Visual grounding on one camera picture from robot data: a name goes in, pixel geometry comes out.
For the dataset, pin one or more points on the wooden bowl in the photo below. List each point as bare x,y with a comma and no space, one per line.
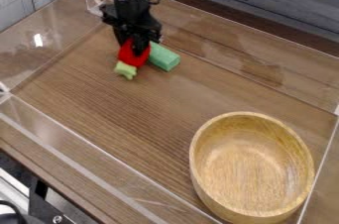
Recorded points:
251,168

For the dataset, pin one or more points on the clear acrylic corner bracket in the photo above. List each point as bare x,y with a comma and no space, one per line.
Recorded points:
94,5

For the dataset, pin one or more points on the green rectangular block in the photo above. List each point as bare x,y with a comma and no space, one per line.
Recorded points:
163,57

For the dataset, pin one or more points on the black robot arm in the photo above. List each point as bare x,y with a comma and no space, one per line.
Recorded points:
133,23

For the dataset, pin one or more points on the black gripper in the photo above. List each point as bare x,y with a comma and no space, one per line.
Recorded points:
131,20

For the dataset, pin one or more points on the black metal table frame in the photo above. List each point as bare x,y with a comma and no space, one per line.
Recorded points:
47,205

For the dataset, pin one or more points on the clear acrylic enclosure wall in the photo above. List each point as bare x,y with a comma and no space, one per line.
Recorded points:
113,144

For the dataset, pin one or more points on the red plush tomato green stem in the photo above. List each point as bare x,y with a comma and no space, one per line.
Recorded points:
130,61

